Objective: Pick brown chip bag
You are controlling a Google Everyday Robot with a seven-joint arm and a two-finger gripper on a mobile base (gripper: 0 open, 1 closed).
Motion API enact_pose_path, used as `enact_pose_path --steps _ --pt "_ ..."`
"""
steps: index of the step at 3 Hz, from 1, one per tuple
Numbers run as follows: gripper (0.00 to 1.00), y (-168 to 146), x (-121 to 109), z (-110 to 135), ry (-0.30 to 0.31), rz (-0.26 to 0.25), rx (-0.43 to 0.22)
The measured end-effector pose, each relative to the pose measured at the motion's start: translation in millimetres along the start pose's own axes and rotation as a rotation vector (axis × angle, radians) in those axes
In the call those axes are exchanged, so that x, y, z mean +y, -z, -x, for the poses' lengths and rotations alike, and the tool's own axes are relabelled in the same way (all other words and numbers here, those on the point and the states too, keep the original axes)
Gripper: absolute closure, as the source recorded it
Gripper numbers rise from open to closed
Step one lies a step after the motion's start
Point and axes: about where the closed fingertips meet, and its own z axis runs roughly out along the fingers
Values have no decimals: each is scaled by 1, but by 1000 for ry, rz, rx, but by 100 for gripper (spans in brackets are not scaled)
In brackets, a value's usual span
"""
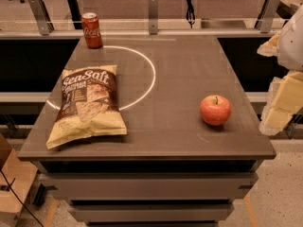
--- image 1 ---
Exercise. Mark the brown sea salt chip bag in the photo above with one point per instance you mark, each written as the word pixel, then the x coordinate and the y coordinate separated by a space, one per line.
pixel 89 106

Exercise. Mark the cardboard box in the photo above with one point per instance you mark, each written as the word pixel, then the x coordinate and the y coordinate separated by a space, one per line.
pixel 16 181

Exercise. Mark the red apple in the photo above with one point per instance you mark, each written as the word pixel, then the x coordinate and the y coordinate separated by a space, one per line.
pixel 215 110

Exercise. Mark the metal rail bracket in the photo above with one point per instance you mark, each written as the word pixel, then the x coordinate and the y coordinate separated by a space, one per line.
pixel 153 17
pixel 266 18
pixel 41 16

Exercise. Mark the grey drawer cabinet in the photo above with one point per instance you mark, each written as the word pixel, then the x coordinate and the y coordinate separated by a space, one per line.
pixel 150 199

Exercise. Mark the red cola can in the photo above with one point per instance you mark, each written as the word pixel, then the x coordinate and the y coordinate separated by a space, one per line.
pixel 90 26

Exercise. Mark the left metal rail bracket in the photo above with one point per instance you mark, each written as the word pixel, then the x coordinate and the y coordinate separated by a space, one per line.
pixel 41 16

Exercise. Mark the middle metal rail bracket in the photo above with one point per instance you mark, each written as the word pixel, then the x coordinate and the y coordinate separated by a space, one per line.
pixel 153 17

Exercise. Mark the right metal rail bracket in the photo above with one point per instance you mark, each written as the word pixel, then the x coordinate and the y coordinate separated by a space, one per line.
pixel 266 18

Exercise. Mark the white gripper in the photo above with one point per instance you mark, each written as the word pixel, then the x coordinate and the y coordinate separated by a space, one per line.
pixel 292 43

